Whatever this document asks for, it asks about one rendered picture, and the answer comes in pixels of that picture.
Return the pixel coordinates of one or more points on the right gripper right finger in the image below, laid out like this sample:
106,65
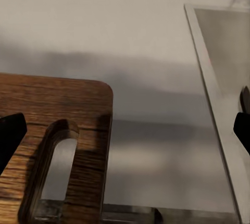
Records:
241,128

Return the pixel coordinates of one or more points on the cutting board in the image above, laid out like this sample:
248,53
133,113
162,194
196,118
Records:
51,104

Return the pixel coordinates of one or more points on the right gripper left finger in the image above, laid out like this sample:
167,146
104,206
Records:
12,130

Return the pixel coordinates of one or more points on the drop in sink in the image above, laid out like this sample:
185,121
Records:
221,37

